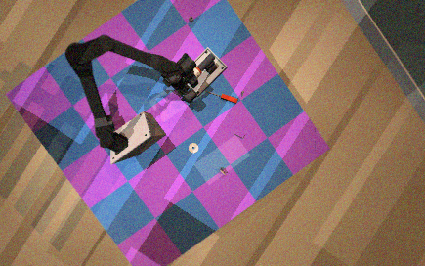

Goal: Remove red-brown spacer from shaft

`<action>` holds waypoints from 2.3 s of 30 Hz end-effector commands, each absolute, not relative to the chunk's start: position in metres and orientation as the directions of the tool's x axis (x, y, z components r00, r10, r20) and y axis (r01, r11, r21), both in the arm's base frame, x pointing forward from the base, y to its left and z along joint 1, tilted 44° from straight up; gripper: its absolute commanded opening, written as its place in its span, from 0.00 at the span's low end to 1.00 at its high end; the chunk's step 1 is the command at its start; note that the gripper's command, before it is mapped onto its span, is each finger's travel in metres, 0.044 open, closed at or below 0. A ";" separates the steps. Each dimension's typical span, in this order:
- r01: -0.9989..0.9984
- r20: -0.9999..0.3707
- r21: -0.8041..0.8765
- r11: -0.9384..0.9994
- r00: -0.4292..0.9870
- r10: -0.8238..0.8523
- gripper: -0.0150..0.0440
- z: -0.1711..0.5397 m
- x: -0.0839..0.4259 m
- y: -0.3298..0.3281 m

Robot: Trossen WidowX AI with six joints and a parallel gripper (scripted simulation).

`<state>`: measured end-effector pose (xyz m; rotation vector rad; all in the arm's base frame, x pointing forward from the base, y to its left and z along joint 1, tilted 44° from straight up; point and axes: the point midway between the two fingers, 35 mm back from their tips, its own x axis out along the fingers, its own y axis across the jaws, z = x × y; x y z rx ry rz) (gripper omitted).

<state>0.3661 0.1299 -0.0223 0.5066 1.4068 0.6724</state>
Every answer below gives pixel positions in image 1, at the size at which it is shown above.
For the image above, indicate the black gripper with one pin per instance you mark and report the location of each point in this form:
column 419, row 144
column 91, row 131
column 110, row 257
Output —
column 183, row 90

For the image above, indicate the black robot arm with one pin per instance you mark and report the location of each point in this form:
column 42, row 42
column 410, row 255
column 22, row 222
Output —
column 80, row 55

